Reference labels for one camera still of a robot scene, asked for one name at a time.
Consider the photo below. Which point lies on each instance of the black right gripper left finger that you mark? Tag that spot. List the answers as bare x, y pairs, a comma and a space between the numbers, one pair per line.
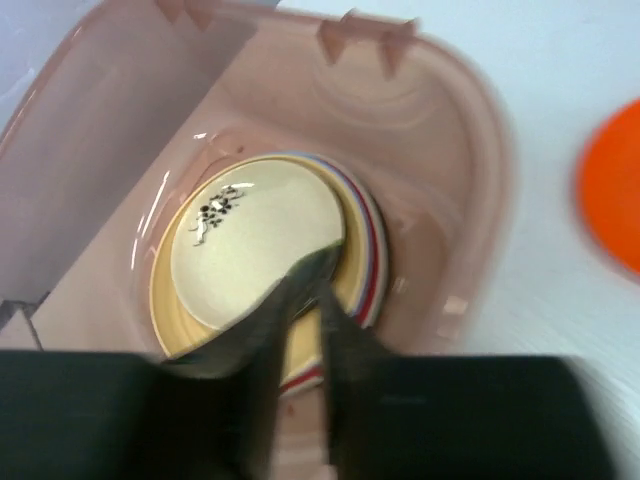
208, 414

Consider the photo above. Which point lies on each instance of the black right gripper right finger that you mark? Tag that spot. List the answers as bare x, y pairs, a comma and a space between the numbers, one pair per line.
390, 415

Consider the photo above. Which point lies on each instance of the red teal floral plate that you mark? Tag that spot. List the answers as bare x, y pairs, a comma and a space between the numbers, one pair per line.
377, 250

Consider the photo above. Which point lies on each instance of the beige peach plate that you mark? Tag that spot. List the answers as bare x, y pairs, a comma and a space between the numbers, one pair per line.
177, 330

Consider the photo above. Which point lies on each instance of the orange plastic plate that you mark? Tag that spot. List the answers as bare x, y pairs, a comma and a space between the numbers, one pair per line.
607, 186

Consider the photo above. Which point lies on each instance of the pink translucent plastic bin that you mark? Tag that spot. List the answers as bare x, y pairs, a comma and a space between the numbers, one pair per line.
143, 101

